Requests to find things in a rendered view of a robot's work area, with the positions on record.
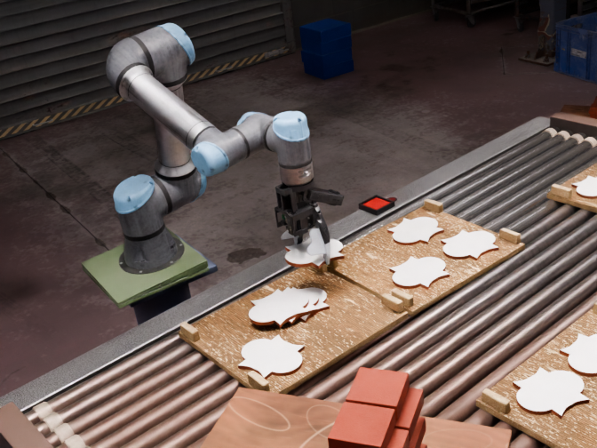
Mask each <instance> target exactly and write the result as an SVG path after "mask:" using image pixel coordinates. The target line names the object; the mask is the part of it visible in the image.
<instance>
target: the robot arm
mask: <svg viewBox="0 0 597 448"><path fill-rule="evenodd" d="M194 60H195V49H194V46H193V45H192V42H191V40H190V39H189V37H188V36H187V34H186V32H185V31H184V30H183V29H182V28H181V27H179V26H178V25H176V24H173V23H166V24H163V25H161V26H160V25H158V26H155V28H151V29H149V30H147V31H144V32H141V33H139V34H137V35H134V36H130V37H127V38H125V39H123V40H121V41H119V42H118V43H116V44H115V45H114V46H113V48H112V49H111V50H110V52H109V54H108V56H107V64H106V71H107V79H108V81H109V82H110V85H111V86H112V88H113V89H114V91H115V92H116V93H117V94H118V95H119V96H121V97H122V98H123V99H124V100H127V101H133V102H134V103H135V104H137V105H138V106H139V107H140V108H142V109H143V110H144V111H145V112H146V113H147V114H149V115H150V116H151V117H152V118H154V124H155V136H156V143H157V150H158V156H159V158H158V159H157V160H156V161H155V174H154V175H152V176H148V175H145V174H141V175H137V176H136V177H134V176H132V177H130V178H128V179H126V180H124V181H122V182H121V183H120V184H119V185H118V186H117V187H116V188H115V192H114V194H113V198H114V202H115V210H116V211H117V214H118V217H119V220H120V223H121V226H122V229H123V234H124V237H125V241H124V259H125V262H126V264H127V265H128V266H129V267H131V268H136V269H149V268H156V267H159V266H161V265H163V264H165V263H166V262H168V261H170V260H171V259H172V258H173V257H174V256H175V255H176V253H177V251H178V247H177V244H176V242H175V240H174V238H173V237H172V236H171V234H170V232H169V231H168V230H167V228H166V227H165V225H164V221H163V216H165V215H167V214H169V213H171V212H174V211H175V210H177V209H179V208H180V207H182V206H184V205H186V204H188V203H192V202H194V200H196V199H197V198H198V197H200V196H201V195H202V194H203V193H204V191H205V189H206V185H207V180H206V176H207V177H210V176H213V175H215V174H218V173H220V172H224V171H225V170H226V169H227V168H229V167H231V166H233V165H235V164H238V163H240V162H241V161H242V160H244V159H246V158H248V157H250V156H253V155H255V154H257V153H258V152H260V151H262V150H264V149H266V150H269V151H272V152H276V153H277V156H278V163H279V170H280V177H281V181H282V182H283V184H281V185H278V186H276V187H275V191H276V197H277V203H278V206H276V207H275V218H276V225H277V227H278V228H279V227H281V226H285V227H286V229H288V230H287V231H285V232H284V233H283V234H282V236H281V239H282V240H284V239H289V238H294V243H295V245H296V244H301V243H302V241H303V235H304V234H305V233H307V232H308V230H309V229H310V228H312V227H314V226H315V228H312V229H311V230H310V232H309V235H310V238H311V243H310V245H309V246H308V247H307V248H306V250H307V253H308V254H309V255H310V256H314V255H319V254H323V257H324V260H325V262H326V265H329V264H330V235H329V230H328V227H327V224H326V222H325V220H324V218H323V216H322V213H321V209H320V207H319V206H318V204H317V203H316V202H320V203H325V204H329V205H334V206H336V205H340V206H341V205H342V203H343V199H344V196H342V195H341V194H340V193H339V192H338V191H336V190H332V189H329V190H326V189H321V188H312V186H313V185H314V170H313V163H312V155H311V147H310V139H309V133H310V132H309V128H308V126H307V120H306V116H305V115H304V114H303V113H301V112H298V111H294V112H292V111H286V112H282V113H280V114H278V115H276V116H275V117H273V116H268V115H266V114H264V113H256V112H248V113H246V114H244V115H243V116H242V118H241V119H240V120H239V121H238V124H237V126H236V127H233V128H231V129H229V130H227V131H225V132H221V131H220V130H218V129H217V128H216V127H215V126H214V125H212V124H211V123H210V122H209V121H207V120H206V119H205V118H204V117H202V116H201V115H200V114H198V113H197V112H196V111H195V110H193V109H192V108H191V107H189V106H188V104H187V103H185V102H184V95H183V86H182V84H183V83H184V82H185V81H186V80H187V66H189V65H191V64H192V63H193V61H194ZM189 149H190V150H191V151H192V152H191V155H190V154H189ZM278 212H281V213H282V218H283V220H281V221H280V222H278V217H277V213H278Z"/></svg>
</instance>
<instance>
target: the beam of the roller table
mask: <svg viewBox="0 0 597 448"><path fill-rule="evenodd" d="M548 128H550V119H549V118H545V117H541V116H538V117H536V118H534V119H532V120H530V121H528V122H527V123H526V124H523V125H521V126H519V127H517V128H515V129H513V130H511V131H510V132H508V133H506V134H504V135H502V136H500V137H498V138H496V139H494V140H492V141H490V142H488V143H487V144H485V145H483V146H481V147H479V148H477V149H475V150H473V151H471V152H469V153H467V154H466V155H464V156H461V157H460V158H458V159H456V160H454V161H452V162H450V163H448V164H446V165H444V166H443V167H441V168H439V169H437V170H435V171H433V172H430V173H428V174H427V175H426V176H424V177H422V178H420V179H418V180H415V181H413V182H411V183H410V184H408V185H407V186H405V187H403V188H400V189H398V190H396V191H395V192H393V193H391V194H389V195H387V196H385V198H389V197H396V198H397V201H395V202H394V207H393V208H391V209H389V210H387V211H385V212H383V213H381V214H379V215H378V216H377V215H374V214H371V213H369V212H366V211H363V210H359V211H357V212H354V213H352V214H350V215H348V216H346V217H345V218H344V219H342V220H339V221H337V222H335V223H333V224H331V225H329V226H328V230H329V235H330V239H334V240H337V241H340V242H342V241H344V240H346V239H348V238H349V237H350V236H353V235H355V234H357V233H359V232H361V231H362V230H364V229H366V228H368V227H370V226H371V225H373V224H375V223H377V222H379V221H381V220H382V219H384V218H386V217H388V216H390V215H391V214H393V213H395V212H398V211H400V210H401V209H402V208H404V207H406V206H408V205H410V204H412V203H414V202H416V201H417V200H419V199H421V198H422V197H424V196H427V195H429V194H431V193H433V192H434V191H435V190H437V189H439V188H442V187H443V186H445V185H447V184H449V183H451V182H452V181H453V180H456V179H458V178H460V177H462V176H464V175H465V174H467V173H469V172H471V171H473V170H474V169H476V168H478V167H480V166H482V165H484V164H486V163H487V162H489V161H491V160H493V159H495V158H496V157H498V156H501V155H503V154H504V153H505V152H507V151H509V150H511V149H513V148H515V147H517V146H519V145H521V144H522V143H524V142H526V141H527V140H530V139H532V138H534V137H536V136H537V135H539V134H540V133H541V132H542V131H544V130H546V129H548ZM286 253H287V251H286V250H285V249H284V250H282V251H280V252H278V253H276V254H274V255H272V256H270V257H268V258H266V259H264V260H262V261H261V262H259V263H257V264H255V265H253V266H251V267H249V268H246V269H245V270H244V271H242V272H240V273H238V274H236V275H234V276H231V277H229V278H228V279H226V280H225V281H223V282H221V283H219V284H216V285H214V286H212V287H211V288H209V289H207V290H205V291H204V292H201V293H199V294H197V295H196V296H194V297H192V298H190V299H188V300H185V301H184V302H182V303H180V304H179V305H177V306H175V307H173V308H170V309H168V310H166V311H164V312H163V313H162V314H160V315H158V316H155V317H153V318H151V319H149V320H147V321H146V322H144V323H143V324H140V325H138V326H136V327H134V328H132V329H130V330H129V331H127V332H124V333H123V334H121V335H119V336H117V337H115V338H113V339H112V340H109V341H107V342H105V343H103V344H102V345H100V346H98V347H96V348H94V349H92V350H90V351H88V352H86V353H84V354H82V355H81V356H79V357H77V358H75V359H73V360H71V361H69V362H67V363H65V364H63V365H62V366H60V367H58V368H56V369H54V370H52V371H50V372H47V373H46V374H44V375H43V376H41V377H39V378H37V379H35V380H32V381H30V382H29V383H27V384H25V385H23V386H22V387H20V388H17V389H15V390H13V391H12V392H10V393H8V394H6V395H4V396H2V397H0V408H1V407H3V406H4V405H6V404H8V403H10V402H14V403H15V404H16V405H17V407H18V408H19V409H20V410H21V411H22V412H23V413H24V414H25V413H27V412H29V411H31V410H32V409H33V407H35V406H37V405H39V404H40V403H42V402H48V401H50V400H51V399H53V398H54V397H56V396H59V395H60V394H62V393H64V392H66V391H68V390H70V389H71V388H73V387H75V386H77V385H79V384H81V383H82V382H84V381H86V380H88V379H90V378H91V377H93V376H95V375H97V374H99V373H101V372H103V371H105V370H106V369H108V368H110V367H112V366H113V365H115V364H118V363H120V362H122V361H123V360H124V359H126V358H128V357H130V356H133V355H134V354H136V353H138V352H140V351H141V350H143V349H144V348H147V347H149V346H151V345H153V344H154V343H156V342H157V341H159V340H162V339H163V338H165V337H167V336H169V335H171V334H173V333H175V332H176V331H178V330H180V324H181V323H183V322H187V323H188V324H191V323H193V322H194V321H196V320H198V319H200V318H202V317H204V316H206V315H208V314H210V313H211V312H213V311H215V310H216V309H218V308H221V307H223V306H225V305H226V304H227V303H229V302H231V301H233V300H236V299H237V298H239V297H241V296H243V295H244V294H246V293H247V292H250V291H252V290H254V289H256V288H257V287H259V286H261V285H262V284H265V283H267V282H268V281H270V280H272V279H274V278H276V277H278V276H279V275H281V274H283V273H285V272H287V271H288V270H290V269H292V268H295V267H293V266H291V265H289V264H288V263H287V262H286V261H285V255H286Z"/></svg>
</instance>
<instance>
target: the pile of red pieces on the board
mask: <svg viewBox="0 0 597 448"><path fill-rule="evenodd" d="M409 386H410V382H409V374H408V373H407V372H395V371H388V370H380V369H373V368H366V367H360V368H359V371H358V373H357V374H356V377H355V379H354V382H353V385H352V387H351V388H350V391H349V393H348V395H347V397H346V401H345V402H344V403H343V405H342V407H341V409H340V411H339V414H338V417H337V418H336V420H335V423H334V425H333V427H332V429H331V431H330V434H329V436H328V444H329V448H427V445H426V444H422V441H423V438H424V435H425V432H426V418H423V417H419V414H420V412H421V410H422V407H423V404H424V391H423V389H418V388H409Z"/></svg>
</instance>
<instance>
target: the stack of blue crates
mask: <svg viewBox="0 0 597 448"><path fill-rule="evenodd" d="M299 30H300V37H301V45H302V50H303V51H301V58H302V62H304V69H305V73H307V74H309V75H311V76H316V77H318V78H321V79H323V80H325V79H329V78H332V77H334V76H340V75H343V74H345V73H348V72H352V71H354V61H353V60H352V48H351V47H352V39H351V36H350V35H352V34H351V23H348V22H344V21H340V20H333V19H325V20H319V21H317V22H313V23H310V24H306V25H304V26H300V27H299Z"/></svg>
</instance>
